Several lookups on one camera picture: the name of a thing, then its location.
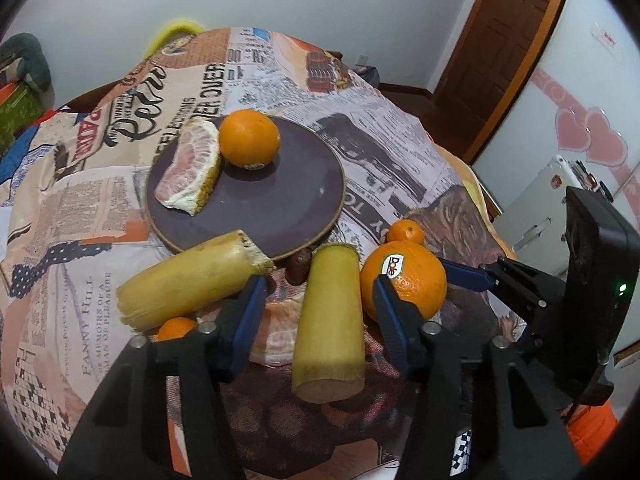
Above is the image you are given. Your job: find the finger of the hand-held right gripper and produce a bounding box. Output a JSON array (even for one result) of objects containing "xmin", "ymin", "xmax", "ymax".
[{"xmin": 437, "ymin": 257, "xmax": 568, "ymax": 328}]

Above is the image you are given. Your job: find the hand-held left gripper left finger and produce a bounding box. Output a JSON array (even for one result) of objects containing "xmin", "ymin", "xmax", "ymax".
[{"xmin": 57, "ymin": 275, "xmax": 268, "ymax": 480}]

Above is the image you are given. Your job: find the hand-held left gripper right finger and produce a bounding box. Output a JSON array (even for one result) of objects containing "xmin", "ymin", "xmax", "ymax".
[{"xmin": 371, "ymin": 275, "xmax": 588, "ymax": 480}]

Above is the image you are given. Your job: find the large orange with label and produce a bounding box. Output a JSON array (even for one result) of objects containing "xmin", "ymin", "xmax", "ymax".
[{"xmin": 360, "ymin": 241, "xmax": 447, "ymax": 322}]

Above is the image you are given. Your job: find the brown date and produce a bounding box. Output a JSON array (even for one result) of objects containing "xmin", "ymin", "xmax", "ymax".
[{"xmin": 286, "ymin": 250, "xmax": 312, "ymax": 286}]

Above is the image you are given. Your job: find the peeled sugarcane piece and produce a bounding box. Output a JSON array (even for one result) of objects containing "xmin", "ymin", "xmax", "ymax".
[
  {"xmin": 116, "ymin": 230, "xmax": 276, "ymax": 332},
  {"xmin": 291, "ymin": 242, "xmax": 367, "ymax": 405}
]

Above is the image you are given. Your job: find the small tangerine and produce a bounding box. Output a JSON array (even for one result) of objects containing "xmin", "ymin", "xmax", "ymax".
[
  {"xmin": 386, "ymin": 220, "xmax": 425, "ymax": 247},
  {"xmin": 156, "ymin": 316, "xmax": 198, "ymax": 343}
]

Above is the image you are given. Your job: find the dark round plate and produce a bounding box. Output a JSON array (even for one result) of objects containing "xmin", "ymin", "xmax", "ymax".
[{"xmin": 145, "ymin": 115, "xmax": 347, "ymax": 253}]

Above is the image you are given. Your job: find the peeled pomelo wedge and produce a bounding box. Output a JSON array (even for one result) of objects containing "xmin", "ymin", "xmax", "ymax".
[{"xmin": 154, "ymin": 119, "xmax": 223, "ymax": 217}]

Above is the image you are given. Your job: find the pink heart decal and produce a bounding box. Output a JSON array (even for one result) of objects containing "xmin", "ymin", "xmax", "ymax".
[{"xmin": 530, "ymin": 67, "xmax": 631, "ymax": 166}]

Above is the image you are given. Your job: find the orange garment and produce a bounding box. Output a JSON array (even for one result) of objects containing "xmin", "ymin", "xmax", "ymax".
[{"xmin": 567, "ymin": 402, "xmax": 616, "ymax": 466}]

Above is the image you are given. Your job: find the black white checkered cloth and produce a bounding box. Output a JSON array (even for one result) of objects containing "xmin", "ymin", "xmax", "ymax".
[{"xmin": 450, "ymin": 430, "xmax": 473, "ymax": 476}]

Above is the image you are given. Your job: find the plain orange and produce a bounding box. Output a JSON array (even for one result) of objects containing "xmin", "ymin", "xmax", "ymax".
[{"xmin": 219, "ymin": 109, "xmax": 281, "ymax": 168}]

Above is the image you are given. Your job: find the newspaper print blanket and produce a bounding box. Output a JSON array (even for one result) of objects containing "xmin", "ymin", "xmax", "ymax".
[{"xmin": 0, "ymin": 27, "xmax": 526, "ymax": 480}]

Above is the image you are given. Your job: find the grey backpack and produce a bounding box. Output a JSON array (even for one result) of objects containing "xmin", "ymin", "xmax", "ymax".
[{"xmin": 352, "ymin": 62, "xmax": 381, "ymax": 86}]

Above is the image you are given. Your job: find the brown wooden door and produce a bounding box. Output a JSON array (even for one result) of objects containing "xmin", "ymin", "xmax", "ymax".
[{"xmin": 432, "ymin": 0, "xmax": 576, "ymax": 163}]

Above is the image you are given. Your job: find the green bag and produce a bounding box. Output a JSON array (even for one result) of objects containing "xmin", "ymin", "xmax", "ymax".
[{"xmin": 0, "ymin": 85, "xmax": 46, "ymax": 156}]

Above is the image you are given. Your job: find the grey plush toy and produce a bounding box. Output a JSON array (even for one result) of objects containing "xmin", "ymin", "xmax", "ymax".
[{"xmin": 0, "ymin": 32, "xmax": 53, "ymax": 91}]

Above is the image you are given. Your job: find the white wall sign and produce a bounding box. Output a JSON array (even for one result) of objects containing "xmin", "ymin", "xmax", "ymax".
[{"xmin": 590, "ymin": 22, "xmax": 621, "ymax": 53}]

